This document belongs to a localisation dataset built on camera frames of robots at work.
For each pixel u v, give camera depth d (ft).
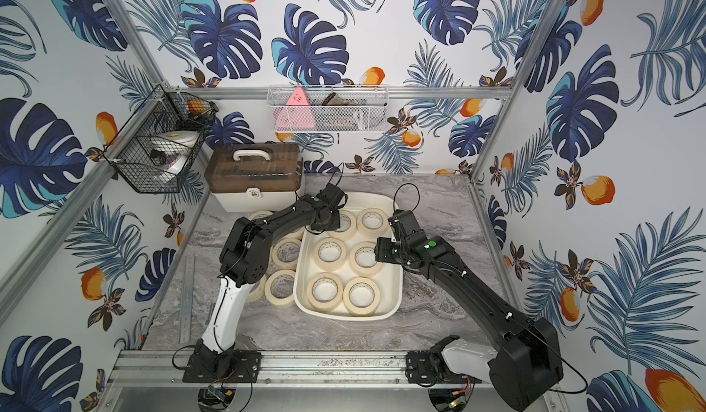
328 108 3.03
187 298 2.88
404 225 1.99
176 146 2.62
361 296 2.83
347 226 3.30
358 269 2.96
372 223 3.45
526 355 1.28
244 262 1.92
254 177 3.02
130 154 2.47
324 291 2.85
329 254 3.12
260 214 3.39
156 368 2.51
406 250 1.93
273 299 2.76
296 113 2.96
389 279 3.01
